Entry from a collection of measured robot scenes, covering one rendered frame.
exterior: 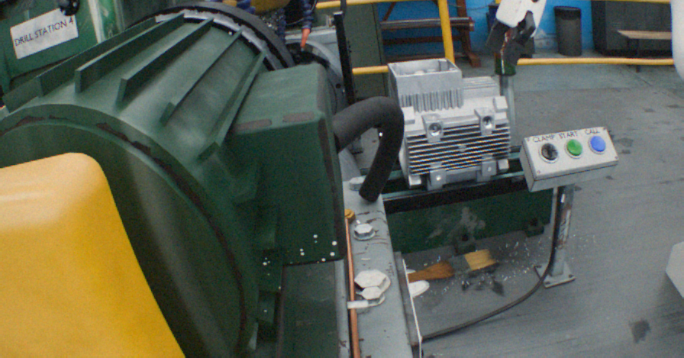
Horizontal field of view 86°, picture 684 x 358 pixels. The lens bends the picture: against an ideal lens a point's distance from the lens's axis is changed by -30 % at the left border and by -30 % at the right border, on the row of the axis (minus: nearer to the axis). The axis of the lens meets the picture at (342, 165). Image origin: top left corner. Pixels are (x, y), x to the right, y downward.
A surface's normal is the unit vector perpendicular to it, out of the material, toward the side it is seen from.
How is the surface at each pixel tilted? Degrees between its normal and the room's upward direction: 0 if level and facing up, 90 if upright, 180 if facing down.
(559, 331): 0
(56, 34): 90
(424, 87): 90
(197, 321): 90
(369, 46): 90
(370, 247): 0
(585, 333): 0
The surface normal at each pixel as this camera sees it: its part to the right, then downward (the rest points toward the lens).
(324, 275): -0.14, -0.90
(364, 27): -0.08, 0.43
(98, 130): 0.40, -0.84
